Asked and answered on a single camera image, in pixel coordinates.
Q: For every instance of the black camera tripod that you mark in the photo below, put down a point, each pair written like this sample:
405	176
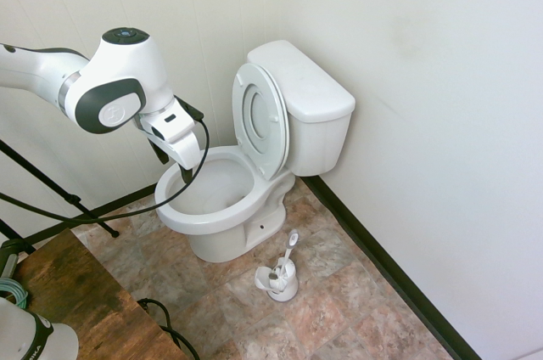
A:
55	186

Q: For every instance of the white toilet tank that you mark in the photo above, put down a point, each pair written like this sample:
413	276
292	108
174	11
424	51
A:
318	147

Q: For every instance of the white toilet tank lid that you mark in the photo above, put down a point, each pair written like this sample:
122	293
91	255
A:
305	80

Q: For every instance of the white toilet brush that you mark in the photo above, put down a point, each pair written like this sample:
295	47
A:
288	251

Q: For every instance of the brown wooden table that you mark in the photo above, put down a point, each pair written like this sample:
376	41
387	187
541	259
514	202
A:
85	292

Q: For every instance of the white toilet bowl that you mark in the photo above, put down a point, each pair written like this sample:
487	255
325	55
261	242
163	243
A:
220	237

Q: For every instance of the grey clamp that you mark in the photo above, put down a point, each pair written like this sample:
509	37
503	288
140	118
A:
8	260

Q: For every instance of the black baseboard behind toilet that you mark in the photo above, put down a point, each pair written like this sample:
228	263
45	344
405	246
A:
382	249

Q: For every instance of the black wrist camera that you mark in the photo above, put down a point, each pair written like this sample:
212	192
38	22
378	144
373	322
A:
190	109

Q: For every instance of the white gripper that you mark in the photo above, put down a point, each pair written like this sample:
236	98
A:
178	139

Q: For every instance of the white toilet brush holder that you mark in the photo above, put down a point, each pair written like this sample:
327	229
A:
285	290

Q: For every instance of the white toilet seat and lid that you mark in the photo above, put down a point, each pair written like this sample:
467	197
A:
259	122

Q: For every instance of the black baseboard beside toilet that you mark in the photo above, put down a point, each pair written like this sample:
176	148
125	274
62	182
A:
123	200

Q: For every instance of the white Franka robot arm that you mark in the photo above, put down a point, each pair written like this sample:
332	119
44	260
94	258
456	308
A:
119	67

